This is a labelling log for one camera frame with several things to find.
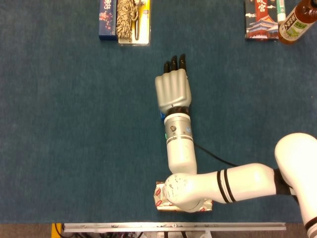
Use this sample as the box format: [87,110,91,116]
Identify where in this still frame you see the palace print box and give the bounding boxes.
[244,0,282,40]

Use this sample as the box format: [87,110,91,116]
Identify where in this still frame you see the white green tube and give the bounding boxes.
[276,0,286,24]

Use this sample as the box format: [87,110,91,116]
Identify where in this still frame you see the coiled camouflage rope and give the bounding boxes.
[115,0,140,42]

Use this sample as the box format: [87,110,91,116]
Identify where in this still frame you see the yellow blister card package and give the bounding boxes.
[117,0,151,46]

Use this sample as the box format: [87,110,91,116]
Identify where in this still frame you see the dark cables under rail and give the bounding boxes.
[64,232,149,238]

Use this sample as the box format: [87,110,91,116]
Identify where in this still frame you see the aluminium profile rail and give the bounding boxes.
[61,222,287,233]

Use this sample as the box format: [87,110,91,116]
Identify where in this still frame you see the amber tea bottle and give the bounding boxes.
[277,0,317,45]

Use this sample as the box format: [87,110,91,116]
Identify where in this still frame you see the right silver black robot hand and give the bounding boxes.
[155,54,193,116]

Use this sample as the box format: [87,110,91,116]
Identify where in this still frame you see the black tool on card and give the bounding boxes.
[133,0,146,41]

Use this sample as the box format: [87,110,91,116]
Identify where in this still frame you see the dark blue printed box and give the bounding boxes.
[99,0,117,41]

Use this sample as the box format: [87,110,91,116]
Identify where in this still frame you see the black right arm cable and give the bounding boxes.
[193,143,238,167]

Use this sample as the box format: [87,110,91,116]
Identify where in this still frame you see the cream red-print wrapped package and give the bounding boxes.
[153,180,213,213]

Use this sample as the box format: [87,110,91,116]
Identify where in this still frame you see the yellow frame part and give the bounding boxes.
[51,223,62,238]

